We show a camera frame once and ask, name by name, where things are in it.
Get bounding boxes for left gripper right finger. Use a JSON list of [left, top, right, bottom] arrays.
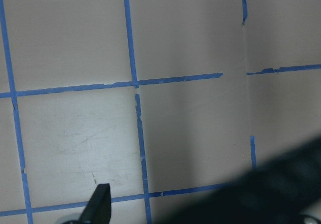
[[158, 137, 320, 223]]

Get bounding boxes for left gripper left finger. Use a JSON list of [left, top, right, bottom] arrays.
[[78, 183, 111, 224]]

